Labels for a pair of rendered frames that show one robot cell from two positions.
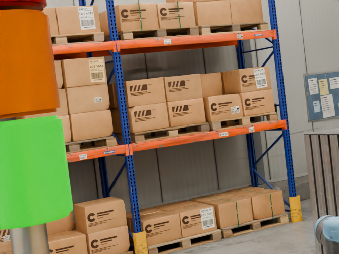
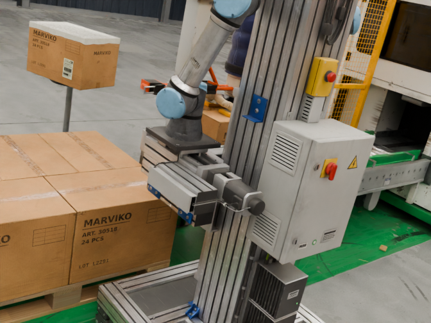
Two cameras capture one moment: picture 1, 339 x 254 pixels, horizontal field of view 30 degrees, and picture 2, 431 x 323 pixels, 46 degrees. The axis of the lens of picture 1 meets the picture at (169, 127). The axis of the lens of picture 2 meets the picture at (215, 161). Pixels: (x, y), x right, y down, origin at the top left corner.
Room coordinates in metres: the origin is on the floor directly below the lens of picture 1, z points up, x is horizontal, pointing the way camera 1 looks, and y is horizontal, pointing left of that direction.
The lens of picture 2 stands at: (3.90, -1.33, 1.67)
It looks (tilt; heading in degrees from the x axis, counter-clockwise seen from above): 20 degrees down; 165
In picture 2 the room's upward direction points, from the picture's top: 12 degrees clockwise
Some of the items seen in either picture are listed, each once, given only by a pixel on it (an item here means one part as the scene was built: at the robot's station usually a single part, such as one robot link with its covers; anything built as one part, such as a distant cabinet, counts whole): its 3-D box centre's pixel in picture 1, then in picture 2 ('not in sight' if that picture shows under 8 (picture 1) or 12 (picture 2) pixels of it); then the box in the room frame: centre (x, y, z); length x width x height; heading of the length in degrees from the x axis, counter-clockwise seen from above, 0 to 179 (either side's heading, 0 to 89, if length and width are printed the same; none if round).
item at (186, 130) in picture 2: not in sight; (185, 123); (1.99, -0.96, 1.09); 0.15 x 0.15 x 0.10
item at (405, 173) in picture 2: not in sight; (340, 186); (1.03, 0.36, 0.50); 2.31 x 0.05 x 0.19; 118
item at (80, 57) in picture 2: not in sight; (73, 54); (-0.38, -1.52, 0.82); 0.60 x 0.40 x 0.40; 48
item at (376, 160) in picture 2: not in sight; (367, 164); (0.81, 0.64, 0.60); 1.60 x 0.10 x 0.09; 118
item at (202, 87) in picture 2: not in sight; (190, 95); (2.00, -0.96, 1.20); 0.13 x 0.12 x 0.14; 148
